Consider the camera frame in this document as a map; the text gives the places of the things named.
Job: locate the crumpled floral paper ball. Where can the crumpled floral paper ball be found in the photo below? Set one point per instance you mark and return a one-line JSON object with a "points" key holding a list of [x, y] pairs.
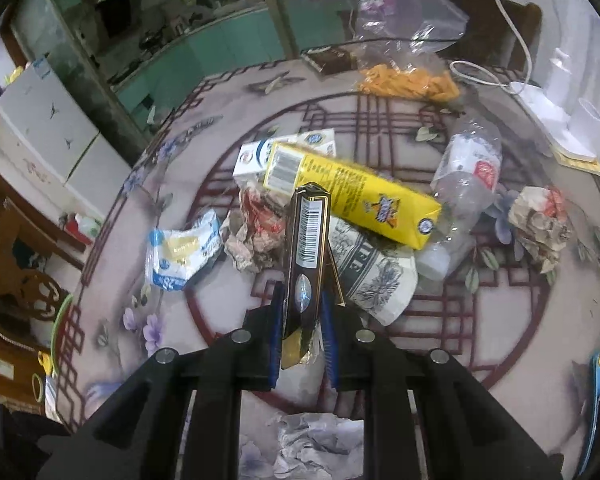
{"points": [[540, 220]]}

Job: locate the white blue milk carton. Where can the white blue milk carton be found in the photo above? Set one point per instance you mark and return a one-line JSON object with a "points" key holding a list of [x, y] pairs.
{"points": [[252, 158]]}

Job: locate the bag of orange snacks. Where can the bag of orange snacks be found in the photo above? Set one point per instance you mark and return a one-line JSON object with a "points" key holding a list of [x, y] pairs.
{"points": [[397, 44]]}

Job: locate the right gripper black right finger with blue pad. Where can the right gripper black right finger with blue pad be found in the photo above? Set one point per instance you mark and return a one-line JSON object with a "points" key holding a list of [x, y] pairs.
{"points": [[425, 416]]}

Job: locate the red patterned paper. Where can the red patterned paper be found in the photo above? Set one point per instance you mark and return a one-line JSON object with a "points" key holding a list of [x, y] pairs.
{"points": [[253, 235]]}

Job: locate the yellow lemon tea carton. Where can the yellow lemon tea carton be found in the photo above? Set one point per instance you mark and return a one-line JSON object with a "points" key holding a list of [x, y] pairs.
{"points": [[385, 207]]}

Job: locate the crumpled grey paper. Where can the crumpled grey paper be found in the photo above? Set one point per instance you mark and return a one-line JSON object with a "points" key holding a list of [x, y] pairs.
{"points": [[303, 446]]}

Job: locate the white power strip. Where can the white power strip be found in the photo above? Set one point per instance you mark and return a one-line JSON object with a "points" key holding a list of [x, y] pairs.
{"points": [[572, 134]]}

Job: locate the dark chocolate bar packet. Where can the dark chocolate bar packet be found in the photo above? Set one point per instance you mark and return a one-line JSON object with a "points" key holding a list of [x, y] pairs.
{"points": [[328, 61]]}

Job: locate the blue white crumpled wrapper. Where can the blue white crumpled wrapper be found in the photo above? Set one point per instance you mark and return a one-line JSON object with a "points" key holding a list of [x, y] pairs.
{"points": [[174, 257]]}

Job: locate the teal kitchen counter cabinets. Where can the teal kitchen counter cabinets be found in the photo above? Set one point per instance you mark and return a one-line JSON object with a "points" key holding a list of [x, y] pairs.
{"points": [[243, 39]]}

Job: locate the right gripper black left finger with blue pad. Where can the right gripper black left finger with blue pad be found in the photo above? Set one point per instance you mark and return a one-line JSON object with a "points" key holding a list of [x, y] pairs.
{"points": [[178, 415]]}

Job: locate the clear plastic water bottle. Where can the clear plastic water bottle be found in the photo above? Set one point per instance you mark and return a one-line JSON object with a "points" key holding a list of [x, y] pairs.
{"points": [[464, 184]]}

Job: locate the white refrigerator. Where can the white refrigerator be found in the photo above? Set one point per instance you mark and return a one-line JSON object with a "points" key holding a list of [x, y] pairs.
{"points": [[47, 137]]}

